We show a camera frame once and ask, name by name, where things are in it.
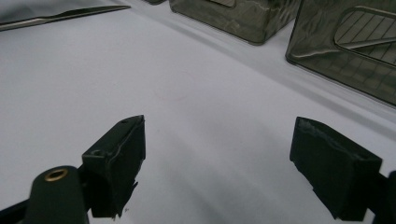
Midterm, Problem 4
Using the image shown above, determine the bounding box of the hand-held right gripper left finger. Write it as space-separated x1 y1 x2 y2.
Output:
81 114 147 218

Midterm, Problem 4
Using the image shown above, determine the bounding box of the metal table knife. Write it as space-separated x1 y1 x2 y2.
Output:
0 4 132 33

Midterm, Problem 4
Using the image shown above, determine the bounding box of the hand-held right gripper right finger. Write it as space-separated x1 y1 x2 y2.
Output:
289 116 383 222

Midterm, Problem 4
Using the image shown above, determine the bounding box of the translucent grey plastic bin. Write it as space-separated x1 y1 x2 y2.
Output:
285 0 396 108
168 0 303 46

